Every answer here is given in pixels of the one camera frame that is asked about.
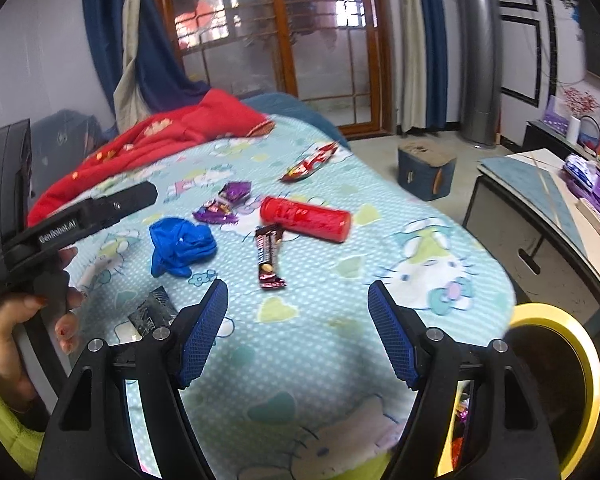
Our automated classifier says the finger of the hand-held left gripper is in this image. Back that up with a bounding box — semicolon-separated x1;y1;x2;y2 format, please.
75;181;159;227
0;119;33;255

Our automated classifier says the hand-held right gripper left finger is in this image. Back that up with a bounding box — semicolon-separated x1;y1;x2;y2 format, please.
37;278;229;480

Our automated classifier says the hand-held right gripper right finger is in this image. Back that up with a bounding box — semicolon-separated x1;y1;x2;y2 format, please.
367;280;563;480

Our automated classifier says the black wrapper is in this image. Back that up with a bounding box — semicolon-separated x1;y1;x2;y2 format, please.
127;286;178;338

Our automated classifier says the blue bag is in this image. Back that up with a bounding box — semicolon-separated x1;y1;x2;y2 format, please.
149;216;218;277

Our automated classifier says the purple candy wrapper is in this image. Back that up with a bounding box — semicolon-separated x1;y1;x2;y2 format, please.
192;181;252;224

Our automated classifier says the dark chocolate bar wrapper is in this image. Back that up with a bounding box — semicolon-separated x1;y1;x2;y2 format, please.
254;225;287;291

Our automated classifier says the red cylindrical can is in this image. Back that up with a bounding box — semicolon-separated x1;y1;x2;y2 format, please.
259;196;352;244

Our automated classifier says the yellow-rimmed black trash bin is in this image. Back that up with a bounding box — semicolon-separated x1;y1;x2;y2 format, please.
437;302;600;478

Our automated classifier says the red snack wrapper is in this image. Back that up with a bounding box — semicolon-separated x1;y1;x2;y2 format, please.
279;141;340;182

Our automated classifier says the person's left hand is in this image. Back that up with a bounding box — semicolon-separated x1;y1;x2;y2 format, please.
0;287;88;413

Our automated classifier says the cartoon cat printed blanket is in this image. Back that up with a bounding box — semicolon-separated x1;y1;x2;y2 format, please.
30;112;516;478

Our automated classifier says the red flowered blanket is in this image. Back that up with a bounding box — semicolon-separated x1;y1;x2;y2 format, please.
27;89;273;228

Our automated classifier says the beige curtain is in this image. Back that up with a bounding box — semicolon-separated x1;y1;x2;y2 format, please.
396;0;433;133
112;0;151;133

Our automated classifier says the blue curtain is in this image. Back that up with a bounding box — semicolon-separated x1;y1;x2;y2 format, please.
82;0;211;111
415;0;449;131

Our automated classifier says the blue storage box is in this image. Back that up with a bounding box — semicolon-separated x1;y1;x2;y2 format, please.
397;141;458;202

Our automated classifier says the coffee table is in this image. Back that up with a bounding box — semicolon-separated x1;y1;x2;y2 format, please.
462;147;600;341

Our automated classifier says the blue bed cover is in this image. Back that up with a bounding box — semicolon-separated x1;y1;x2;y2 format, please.
240;92;351;148

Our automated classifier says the white power strip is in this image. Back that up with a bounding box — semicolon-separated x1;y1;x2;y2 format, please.
577;199;600;238

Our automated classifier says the wooden glass door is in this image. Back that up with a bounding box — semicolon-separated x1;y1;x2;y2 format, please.
147;0;396;136

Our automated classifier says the television cabinet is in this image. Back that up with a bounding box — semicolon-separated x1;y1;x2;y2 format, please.
522;120;600;171

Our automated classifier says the white tissue pack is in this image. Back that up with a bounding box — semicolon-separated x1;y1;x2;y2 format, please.
564;154;600;186

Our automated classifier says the purple card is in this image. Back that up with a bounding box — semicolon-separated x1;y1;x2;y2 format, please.
542;95;573;133

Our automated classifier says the white vase with pink flowers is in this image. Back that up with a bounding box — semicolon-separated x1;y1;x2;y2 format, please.
562;87;600;143

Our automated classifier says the round desk ornament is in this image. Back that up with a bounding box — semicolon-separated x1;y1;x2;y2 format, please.
580;116;600;153

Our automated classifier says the grey tower air conditioner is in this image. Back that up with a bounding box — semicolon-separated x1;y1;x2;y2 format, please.
452;0;503;150

